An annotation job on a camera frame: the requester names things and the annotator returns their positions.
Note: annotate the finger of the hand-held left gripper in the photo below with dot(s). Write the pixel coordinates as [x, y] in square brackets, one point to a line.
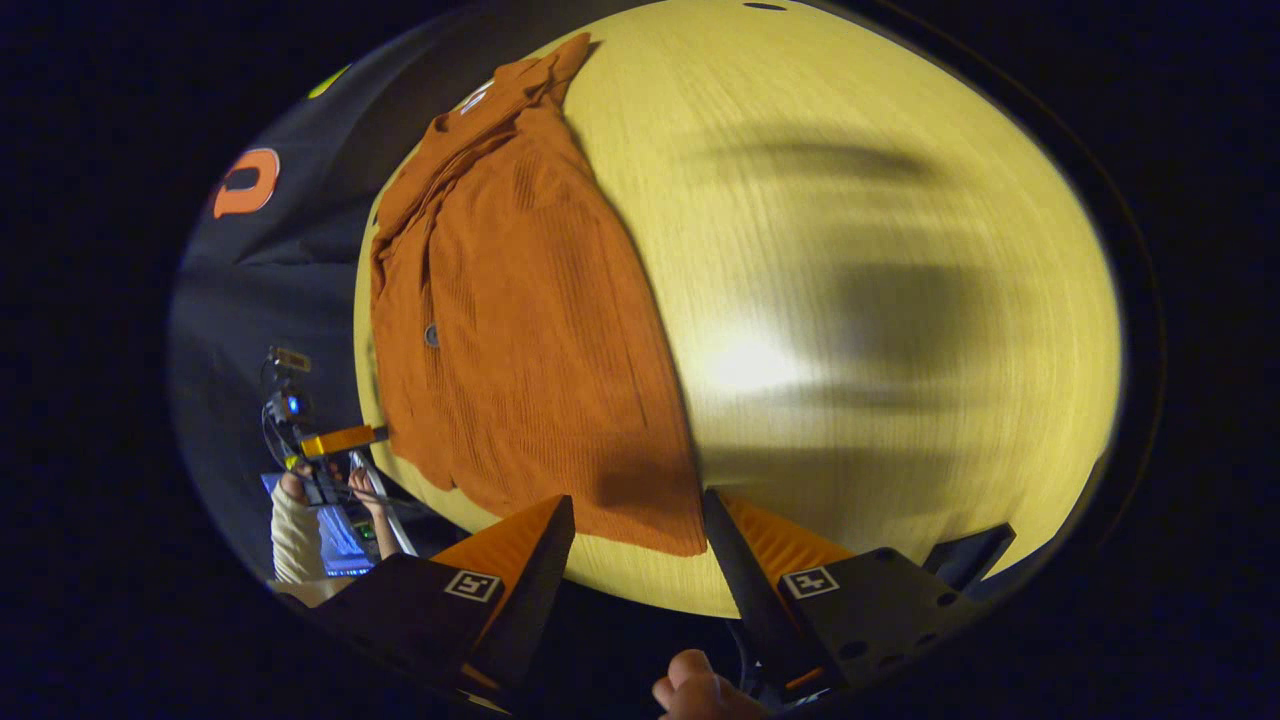
[340, 441]

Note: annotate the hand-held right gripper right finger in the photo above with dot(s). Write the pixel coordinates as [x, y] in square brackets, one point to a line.
[760, 600]

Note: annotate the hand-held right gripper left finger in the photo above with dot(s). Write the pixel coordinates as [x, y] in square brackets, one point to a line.
[530, 600]

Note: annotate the rust orange button shirt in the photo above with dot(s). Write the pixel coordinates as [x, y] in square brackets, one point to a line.
[520, 350]

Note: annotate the black table grommet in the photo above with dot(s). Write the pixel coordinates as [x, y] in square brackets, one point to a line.
[765, 5]

